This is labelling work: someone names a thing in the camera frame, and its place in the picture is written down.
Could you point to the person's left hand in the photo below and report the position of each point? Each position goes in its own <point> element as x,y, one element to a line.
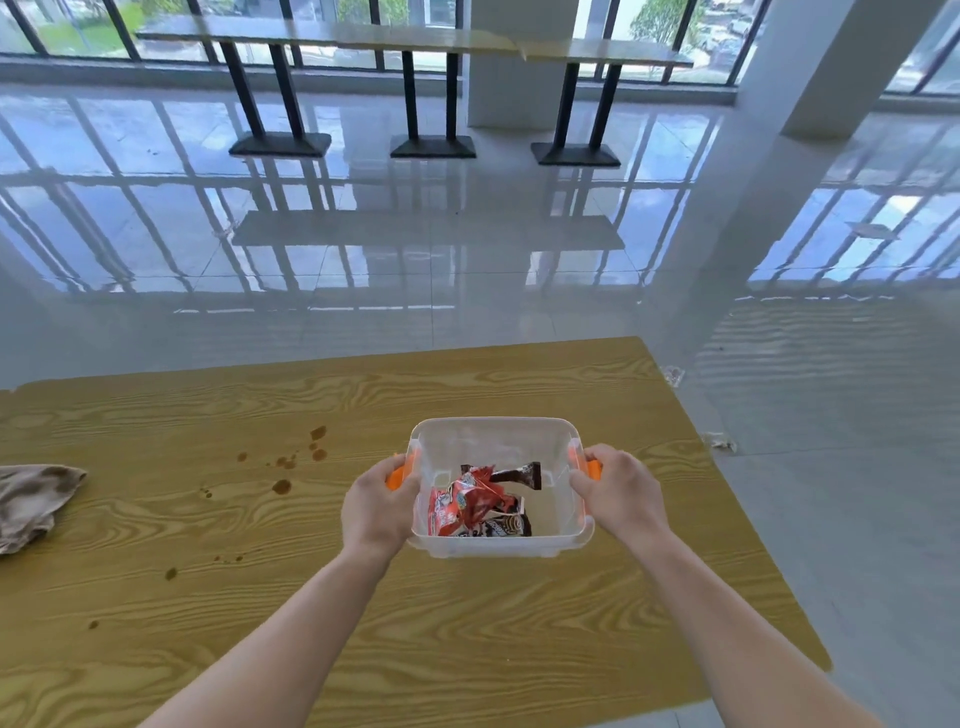
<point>375,510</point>

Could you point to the person's right hand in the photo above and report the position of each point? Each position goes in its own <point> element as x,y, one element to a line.
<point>622,502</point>

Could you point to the person's right thumb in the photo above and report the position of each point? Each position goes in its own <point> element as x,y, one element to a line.
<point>579,476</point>

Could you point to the person's left thumb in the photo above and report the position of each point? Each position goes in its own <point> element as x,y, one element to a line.
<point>413,480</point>

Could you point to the person's right forearm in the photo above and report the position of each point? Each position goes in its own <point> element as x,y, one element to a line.
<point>742,637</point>

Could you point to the person's left forearm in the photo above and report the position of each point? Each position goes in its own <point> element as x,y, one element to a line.
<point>285,637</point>

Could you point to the dark brown snack wrapper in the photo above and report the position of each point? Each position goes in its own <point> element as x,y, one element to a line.
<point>525,475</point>

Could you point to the red snack wrapper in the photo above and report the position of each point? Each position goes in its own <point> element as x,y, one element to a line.
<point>469,502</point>

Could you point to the black and white snack wrapper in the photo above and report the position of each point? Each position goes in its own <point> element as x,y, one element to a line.
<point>504,525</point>

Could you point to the brown spill stains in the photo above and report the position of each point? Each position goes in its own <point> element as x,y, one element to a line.
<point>282,486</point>

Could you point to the clear table corner protector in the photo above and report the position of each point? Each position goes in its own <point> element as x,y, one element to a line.
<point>674,375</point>
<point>720,442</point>

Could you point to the beige cloth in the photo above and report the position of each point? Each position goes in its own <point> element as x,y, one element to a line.
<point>34,499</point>

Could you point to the wooden table with black legs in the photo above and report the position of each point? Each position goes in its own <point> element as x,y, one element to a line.
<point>247,28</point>
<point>600,51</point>
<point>427,37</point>

